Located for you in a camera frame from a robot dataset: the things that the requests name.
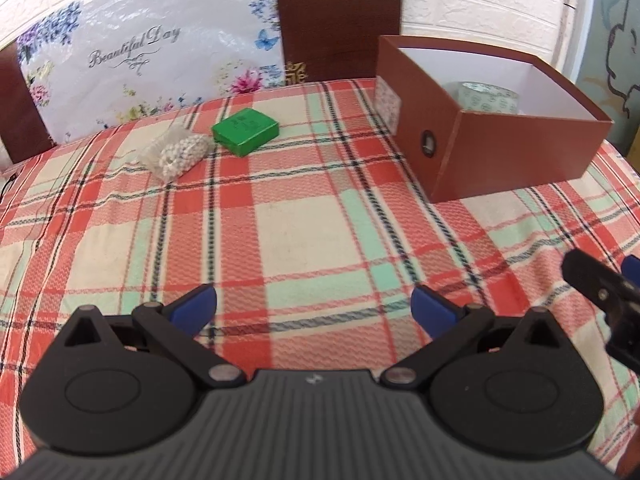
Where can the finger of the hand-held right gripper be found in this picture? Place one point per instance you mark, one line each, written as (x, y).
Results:
(632, 266)
(595, 280)

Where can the green cardboard box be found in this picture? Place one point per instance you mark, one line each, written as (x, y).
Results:
(245, 130)

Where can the clear tape roll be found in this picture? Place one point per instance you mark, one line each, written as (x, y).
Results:
(487, 100)

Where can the brown cardboard box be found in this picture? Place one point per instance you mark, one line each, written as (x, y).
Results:
(515, 155)

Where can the brown wooden chair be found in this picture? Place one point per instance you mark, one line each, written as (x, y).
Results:
(22, 110)

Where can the bag of white beads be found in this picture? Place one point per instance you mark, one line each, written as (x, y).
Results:
(175, 152)

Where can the cartoon wall poster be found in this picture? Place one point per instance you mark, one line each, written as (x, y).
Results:
(615, 45)

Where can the red plaid tablecloth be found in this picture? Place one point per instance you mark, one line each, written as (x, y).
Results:
(300, 230)

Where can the floral plastic cover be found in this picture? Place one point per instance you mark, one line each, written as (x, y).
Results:
(150, 35)

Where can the brown chair with gold emblem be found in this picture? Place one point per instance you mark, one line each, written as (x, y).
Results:
(340, 20)

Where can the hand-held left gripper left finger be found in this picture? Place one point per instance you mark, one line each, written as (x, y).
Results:
(192, 307)

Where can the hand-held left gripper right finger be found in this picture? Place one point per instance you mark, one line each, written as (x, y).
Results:
(432, 307)

